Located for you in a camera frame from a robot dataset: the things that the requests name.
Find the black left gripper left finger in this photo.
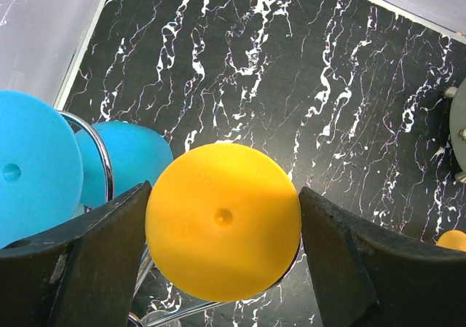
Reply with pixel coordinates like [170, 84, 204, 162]
[1, 182, 151, 326]

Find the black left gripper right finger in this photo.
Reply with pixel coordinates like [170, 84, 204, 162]
[299, 187, 465, 326]

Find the yellow wine glass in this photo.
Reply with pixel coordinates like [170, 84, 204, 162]
[146, 143, 301, 302]
[437, 229, 466, 252]

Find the clear wine glass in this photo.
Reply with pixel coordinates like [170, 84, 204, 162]
[141, 310, 182, 327]

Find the chrome wine glass rack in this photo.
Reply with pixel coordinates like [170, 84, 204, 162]
[58, 110, 303, 327]

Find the blue wine glass near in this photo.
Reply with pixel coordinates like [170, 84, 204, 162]
[1, 90, 83, 247]

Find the blue wine glass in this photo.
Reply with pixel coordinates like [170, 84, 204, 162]
[75, 121, 173, 208]
[1, 90, 83, 247]

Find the blue wine glass far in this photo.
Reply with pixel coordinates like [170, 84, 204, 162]
[75, 121, 173, 208]

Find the round white drawer cabinet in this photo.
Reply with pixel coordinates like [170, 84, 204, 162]
[443, 80, 466, 184]

